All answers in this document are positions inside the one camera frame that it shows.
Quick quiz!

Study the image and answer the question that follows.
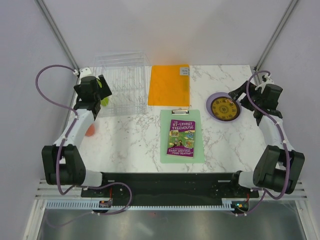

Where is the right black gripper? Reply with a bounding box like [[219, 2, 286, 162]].
[[228, 80, 264, 112]]

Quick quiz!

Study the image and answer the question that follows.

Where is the green plate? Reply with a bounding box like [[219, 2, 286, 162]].
[[97, 79, 109, 107]]

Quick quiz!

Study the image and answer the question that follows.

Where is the brown patterned plate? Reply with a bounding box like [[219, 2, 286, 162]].
[[210, 97, 238, 121]]

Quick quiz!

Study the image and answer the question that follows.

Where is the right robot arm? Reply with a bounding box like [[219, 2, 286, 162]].
[[229, 80, 305, 197]]

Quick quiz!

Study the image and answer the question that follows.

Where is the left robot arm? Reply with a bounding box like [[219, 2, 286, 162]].
[[41, 73, 112, 197]]

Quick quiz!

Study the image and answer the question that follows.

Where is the orange and white mug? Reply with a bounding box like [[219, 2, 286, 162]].
[[85, 123, 96, 137]]

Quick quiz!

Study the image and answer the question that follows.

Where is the orange folder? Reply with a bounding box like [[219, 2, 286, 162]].
[[148, 64, 190, 107]]

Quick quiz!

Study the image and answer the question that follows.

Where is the purple treehouse book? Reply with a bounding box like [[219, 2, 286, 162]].
[[166, 119, 196, 158]]

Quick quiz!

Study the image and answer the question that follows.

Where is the mint green clipboard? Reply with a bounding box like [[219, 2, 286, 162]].
[[160, 109, 205, 164]]

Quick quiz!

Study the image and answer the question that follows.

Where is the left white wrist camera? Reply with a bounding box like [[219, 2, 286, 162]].
[[73, 67, 93, 79]]

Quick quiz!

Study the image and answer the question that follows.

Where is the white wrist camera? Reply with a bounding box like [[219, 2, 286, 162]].
[[73, 67, 93, 79], [255, 75, 274, 92]]

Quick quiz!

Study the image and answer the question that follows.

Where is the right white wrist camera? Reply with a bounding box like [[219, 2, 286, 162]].
[[255, 75, 274, 92]]

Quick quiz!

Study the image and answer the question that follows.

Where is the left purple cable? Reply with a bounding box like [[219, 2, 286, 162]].
[[35, 64, 81, 196]]

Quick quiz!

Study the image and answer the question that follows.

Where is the white wire dish rack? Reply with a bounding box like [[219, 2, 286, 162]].
[[93, 51, 148, 118]]

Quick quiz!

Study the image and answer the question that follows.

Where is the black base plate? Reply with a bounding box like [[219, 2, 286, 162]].
[[81, 172, 259, 206]]

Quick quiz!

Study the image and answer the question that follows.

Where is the white slotted cable duct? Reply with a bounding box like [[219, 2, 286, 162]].
[[44, 198, 247, 211]]

